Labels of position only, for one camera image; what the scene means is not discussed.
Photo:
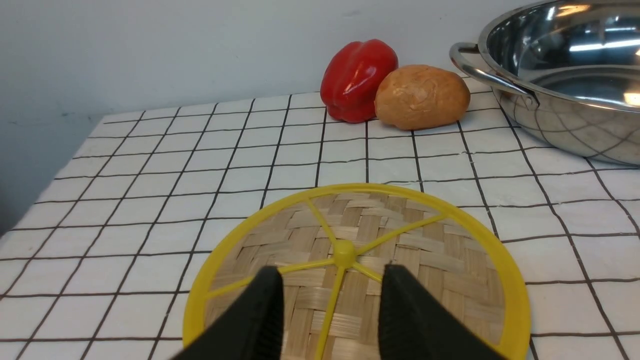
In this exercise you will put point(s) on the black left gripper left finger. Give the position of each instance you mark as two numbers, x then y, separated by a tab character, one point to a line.
251	328

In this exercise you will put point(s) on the red bell pepper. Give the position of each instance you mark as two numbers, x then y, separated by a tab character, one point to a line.
350	82

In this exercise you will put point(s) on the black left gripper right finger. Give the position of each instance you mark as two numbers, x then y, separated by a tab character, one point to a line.
413	325

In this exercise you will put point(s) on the woven bamboo steamer lid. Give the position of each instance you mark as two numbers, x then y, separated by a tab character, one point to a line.
331	245

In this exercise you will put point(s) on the stainless steel pot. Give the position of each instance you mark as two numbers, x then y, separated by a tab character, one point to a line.
567	72

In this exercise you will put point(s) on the white checkered tablecloth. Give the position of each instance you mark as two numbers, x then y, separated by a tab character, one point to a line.
100	266

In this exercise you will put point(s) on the brown potato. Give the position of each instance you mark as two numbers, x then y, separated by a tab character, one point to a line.
418	97

